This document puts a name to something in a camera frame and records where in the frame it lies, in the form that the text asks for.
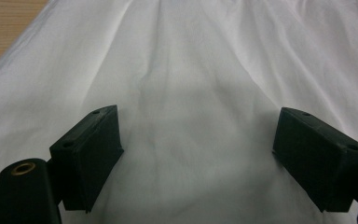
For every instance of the white pants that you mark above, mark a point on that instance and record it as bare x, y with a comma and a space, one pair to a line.
183, 77

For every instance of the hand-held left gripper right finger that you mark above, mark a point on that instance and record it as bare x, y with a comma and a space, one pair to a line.
320, 161

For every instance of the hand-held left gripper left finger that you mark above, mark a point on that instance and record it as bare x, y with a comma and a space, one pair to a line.
87, 155

